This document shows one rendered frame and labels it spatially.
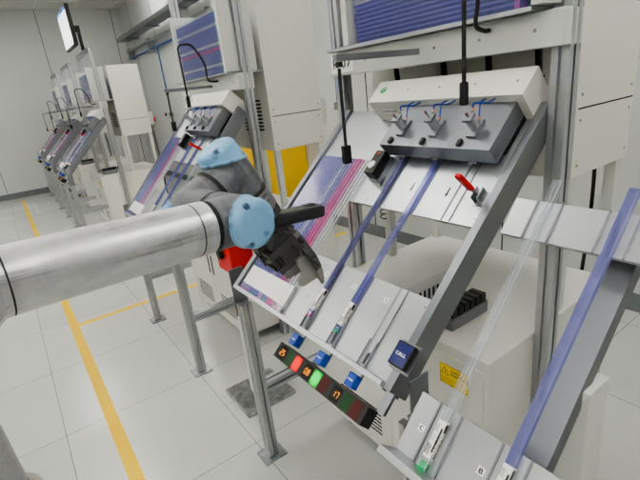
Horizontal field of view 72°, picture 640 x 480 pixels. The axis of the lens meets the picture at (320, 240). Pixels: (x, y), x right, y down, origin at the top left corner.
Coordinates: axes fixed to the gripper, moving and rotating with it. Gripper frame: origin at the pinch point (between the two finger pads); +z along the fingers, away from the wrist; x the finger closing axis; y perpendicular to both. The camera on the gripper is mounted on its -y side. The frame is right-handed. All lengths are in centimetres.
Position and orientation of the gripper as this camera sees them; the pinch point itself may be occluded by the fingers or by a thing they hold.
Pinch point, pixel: (317, 274)
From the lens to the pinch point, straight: 95.3
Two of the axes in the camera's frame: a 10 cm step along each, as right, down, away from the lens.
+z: 4.7, 7.1, 5.3
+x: 5.9, 2.1, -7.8
